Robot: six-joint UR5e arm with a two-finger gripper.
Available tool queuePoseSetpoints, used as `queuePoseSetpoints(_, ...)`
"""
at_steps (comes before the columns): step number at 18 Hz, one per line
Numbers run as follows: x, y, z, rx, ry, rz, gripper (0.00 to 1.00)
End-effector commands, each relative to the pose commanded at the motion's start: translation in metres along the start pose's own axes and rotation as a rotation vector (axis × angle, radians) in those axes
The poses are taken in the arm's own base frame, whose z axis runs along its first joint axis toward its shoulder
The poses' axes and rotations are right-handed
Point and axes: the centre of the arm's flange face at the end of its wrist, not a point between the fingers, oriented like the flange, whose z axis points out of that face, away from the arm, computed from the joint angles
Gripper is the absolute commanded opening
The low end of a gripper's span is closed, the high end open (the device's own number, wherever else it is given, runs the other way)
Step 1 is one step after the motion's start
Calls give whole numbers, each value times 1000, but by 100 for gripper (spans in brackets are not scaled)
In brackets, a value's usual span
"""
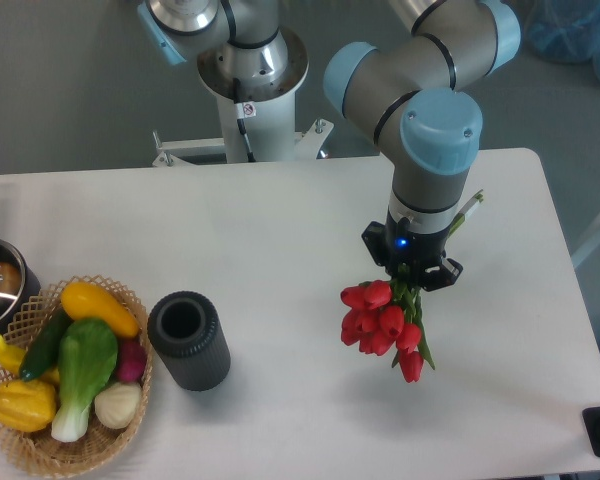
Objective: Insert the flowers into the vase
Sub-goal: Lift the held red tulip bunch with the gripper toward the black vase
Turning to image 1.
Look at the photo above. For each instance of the woven wicker basket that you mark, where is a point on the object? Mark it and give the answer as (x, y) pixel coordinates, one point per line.
(38, 453)

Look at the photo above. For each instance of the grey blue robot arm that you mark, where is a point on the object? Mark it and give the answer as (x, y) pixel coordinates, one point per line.
(410, 103)

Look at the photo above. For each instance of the white garlic bulb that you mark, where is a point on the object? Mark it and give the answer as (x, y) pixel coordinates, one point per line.
(115, 407)

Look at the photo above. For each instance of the blue plastic bag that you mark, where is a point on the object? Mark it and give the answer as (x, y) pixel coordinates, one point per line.
(565, 32)

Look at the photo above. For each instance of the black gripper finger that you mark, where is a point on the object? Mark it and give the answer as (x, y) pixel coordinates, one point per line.
(442, 273)
(376, 241)

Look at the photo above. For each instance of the dark grey ribbed vase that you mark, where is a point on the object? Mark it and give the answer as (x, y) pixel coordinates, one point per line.
(185, 331)

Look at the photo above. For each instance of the green bok choy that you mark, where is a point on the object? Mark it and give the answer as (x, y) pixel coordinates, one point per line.
(87, 357)

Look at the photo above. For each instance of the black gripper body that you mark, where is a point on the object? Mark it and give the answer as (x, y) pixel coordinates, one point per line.
(403, 245)

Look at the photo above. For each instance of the red tulip bouquet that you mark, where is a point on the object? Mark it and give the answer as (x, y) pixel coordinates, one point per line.
(386, 314)

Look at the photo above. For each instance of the yellow squash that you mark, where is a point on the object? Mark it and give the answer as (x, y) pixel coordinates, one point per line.
(81, 300)

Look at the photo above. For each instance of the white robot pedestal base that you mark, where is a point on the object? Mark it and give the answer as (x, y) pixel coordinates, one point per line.
(255, 92)

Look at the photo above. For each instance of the yellow bell pepper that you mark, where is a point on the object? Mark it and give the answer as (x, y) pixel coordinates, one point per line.
(27, 406)

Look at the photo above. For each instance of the green cucumber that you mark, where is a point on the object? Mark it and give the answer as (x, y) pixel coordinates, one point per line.
(43, 352)

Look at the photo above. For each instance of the small yellow gourd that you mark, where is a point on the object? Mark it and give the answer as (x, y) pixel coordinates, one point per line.
(11, 358)

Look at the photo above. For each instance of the red radish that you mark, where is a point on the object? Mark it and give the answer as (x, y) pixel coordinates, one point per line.
(131, 362)

